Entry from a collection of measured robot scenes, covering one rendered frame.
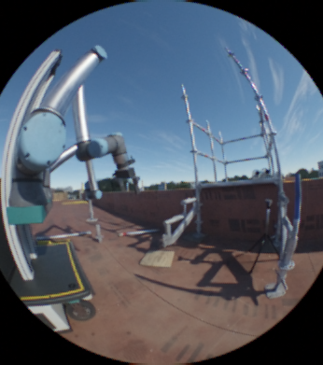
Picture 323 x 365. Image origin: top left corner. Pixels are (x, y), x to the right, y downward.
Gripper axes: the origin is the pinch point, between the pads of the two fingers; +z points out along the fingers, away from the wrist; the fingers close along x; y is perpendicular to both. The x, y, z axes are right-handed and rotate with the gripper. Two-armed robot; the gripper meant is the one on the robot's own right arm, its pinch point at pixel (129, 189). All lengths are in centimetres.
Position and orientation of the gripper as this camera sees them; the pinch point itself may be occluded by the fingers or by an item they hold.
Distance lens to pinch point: 75.4
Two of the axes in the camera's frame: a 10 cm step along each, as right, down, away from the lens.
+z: 2.0, 9.1, 3.5
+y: -5.2, 4.0, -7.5
